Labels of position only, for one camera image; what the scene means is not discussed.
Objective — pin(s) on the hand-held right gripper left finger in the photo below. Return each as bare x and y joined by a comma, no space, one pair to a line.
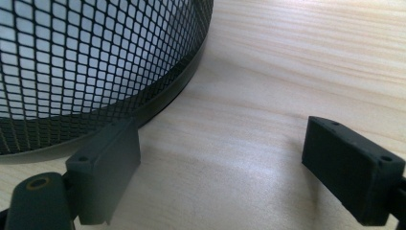
105,172

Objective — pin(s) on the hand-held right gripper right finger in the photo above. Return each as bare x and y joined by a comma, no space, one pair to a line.
348,166

